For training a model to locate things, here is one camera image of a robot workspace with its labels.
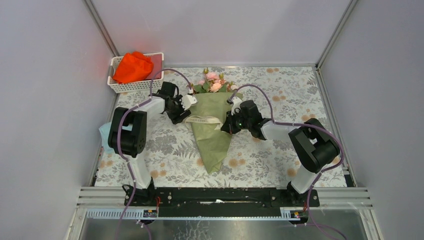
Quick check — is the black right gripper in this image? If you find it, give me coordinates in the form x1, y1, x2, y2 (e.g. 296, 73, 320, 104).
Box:
221, 109, 251, 135

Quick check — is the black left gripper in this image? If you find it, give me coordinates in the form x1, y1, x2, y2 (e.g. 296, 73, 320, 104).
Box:
165, 95, 191, 125

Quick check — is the cream ribbon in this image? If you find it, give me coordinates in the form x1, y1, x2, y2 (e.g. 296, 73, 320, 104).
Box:
184, 115, 223, 130

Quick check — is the olive green wrapping paper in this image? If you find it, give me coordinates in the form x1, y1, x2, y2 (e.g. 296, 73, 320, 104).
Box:
186, 92, 232, 174

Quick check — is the pink fake flower bunch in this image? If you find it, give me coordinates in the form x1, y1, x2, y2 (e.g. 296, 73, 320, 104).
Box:
190, 68, 239, 94

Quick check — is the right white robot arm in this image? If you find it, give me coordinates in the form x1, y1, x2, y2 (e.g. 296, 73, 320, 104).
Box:
221, 97, 344, 206

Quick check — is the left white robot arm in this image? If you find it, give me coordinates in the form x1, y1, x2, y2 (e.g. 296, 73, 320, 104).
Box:
107, 81, 198, 206

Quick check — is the dark red cloth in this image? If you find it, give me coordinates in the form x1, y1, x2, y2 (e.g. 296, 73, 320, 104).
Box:
146, 52, 164, 80

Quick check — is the orange cloth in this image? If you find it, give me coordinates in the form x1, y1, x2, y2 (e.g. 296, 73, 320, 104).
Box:
112, 51, 154, 84

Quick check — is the white perforated plastic basket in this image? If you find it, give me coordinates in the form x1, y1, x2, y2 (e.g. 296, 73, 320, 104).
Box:
106, 51, 165, 93

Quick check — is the light blue towel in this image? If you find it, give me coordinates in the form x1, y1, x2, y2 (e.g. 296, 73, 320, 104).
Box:
98, 122, 115, 154

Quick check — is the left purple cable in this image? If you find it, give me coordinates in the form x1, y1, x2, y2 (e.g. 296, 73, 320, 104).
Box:
114, 68, 195, 240

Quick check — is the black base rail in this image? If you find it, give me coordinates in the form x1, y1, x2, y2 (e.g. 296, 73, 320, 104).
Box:
122, 184, 320, 218

